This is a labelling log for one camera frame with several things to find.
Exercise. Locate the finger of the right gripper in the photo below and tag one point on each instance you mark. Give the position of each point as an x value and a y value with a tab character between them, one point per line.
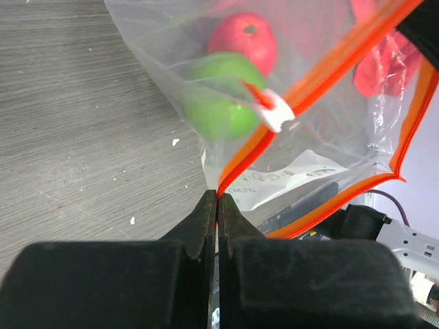
421	27

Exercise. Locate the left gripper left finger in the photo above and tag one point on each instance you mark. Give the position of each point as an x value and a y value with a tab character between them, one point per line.
116	284

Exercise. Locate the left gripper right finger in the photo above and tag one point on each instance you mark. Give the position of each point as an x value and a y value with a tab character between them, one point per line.
272	283

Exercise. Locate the clear zip top bag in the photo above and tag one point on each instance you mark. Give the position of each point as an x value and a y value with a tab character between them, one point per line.
168	38

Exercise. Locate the red apple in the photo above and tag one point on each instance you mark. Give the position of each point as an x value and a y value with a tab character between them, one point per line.
248	34

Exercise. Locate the green toy watermelon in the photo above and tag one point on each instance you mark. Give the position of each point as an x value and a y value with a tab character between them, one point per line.
216	105

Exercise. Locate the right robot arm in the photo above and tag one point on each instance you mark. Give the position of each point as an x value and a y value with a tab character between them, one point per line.
359	105

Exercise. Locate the red cloth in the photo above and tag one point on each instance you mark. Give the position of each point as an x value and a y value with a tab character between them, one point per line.
390	59

